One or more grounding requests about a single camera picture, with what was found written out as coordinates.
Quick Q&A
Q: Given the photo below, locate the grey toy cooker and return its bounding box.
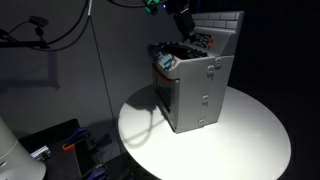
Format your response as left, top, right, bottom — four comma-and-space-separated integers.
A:
148, 11, 244, 133

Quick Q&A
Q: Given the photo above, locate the blue stove knob far right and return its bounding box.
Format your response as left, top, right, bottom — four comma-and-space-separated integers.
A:
162, 58, 173, 69

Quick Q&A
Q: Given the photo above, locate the orange clamp handle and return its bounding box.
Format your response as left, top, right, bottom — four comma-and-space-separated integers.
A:
62, 144, 75, 151

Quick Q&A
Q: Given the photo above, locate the black hanging cable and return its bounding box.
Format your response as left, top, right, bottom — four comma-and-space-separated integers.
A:
6, 0, 94, 53

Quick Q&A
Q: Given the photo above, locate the red oven door handle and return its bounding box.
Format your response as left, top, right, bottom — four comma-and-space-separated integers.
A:
152, 66, 171, 86

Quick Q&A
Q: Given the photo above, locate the purple clamp lower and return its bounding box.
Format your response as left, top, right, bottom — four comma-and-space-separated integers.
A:
83, 167, 107, 180

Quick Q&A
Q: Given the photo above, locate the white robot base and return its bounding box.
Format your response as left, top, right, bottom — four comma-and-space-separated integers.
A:
0, 118, 46, 180

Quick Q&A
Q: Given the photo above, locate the purple clamp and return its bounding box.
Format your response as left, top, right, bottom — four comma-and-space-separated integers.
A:
83, 167, 107, 180
67, 127, 89, 143

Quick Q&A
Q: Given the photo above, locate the blue stove knob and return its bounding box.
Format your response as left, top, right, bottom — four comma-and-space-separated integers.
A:
162, 58, 173, 69
155, 52, 164, 62

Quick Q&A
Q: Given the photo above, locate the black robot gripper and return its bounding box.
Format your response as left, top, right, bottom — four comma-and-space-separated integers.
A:
165, 0, 195, 37

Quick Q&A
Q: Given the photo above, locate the purple clamp upper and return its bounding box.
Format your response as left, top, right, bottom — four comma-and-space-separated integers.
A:
67, 127, 89, 143

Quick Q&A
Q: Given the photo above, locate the black equipment cart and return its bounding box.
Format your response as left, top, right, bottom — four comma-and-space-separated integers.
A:
19, 119, 112, 180

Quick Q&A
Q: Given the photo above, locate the black camera on stand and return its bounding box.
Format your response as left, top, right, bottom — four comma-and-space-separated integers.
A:
29, 16, 49, 36

